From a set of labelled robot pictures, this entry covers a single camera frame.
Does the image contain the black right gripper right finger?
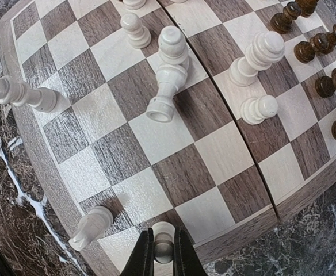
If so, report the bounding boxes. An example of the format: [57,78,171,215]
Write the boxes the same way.
[173,227,204,276]

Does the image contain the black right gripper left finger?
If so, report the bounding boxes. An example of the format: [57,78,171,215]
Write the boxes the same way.
[120,228,154,276]

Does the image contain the white chess rook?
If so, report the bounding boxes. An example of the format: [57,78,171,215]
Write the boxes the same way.
[151,221,175,265]

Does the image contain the white chess knight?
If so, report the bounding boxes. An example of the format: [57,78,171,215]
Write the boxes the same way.
[68,206,114,251]

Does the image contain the white chess bishop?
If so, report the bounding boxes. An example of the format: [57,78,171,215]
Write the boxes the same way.
[146,63,188,123]

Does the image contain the white chess king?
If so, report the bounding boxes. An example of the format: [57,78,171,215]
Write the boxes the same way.
[0,75,66,113]

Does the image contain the wooden chess board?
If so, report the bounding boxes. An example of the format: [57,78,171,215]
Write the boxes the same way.
[0,1,336,275]

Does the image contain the white chess queen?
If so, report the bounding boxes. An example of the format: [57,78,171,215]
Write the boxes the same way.
[229,31,285,87]

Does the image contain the white pawn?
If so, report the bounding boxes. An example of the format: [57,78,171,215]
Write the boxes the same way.
[240,95,278,125]

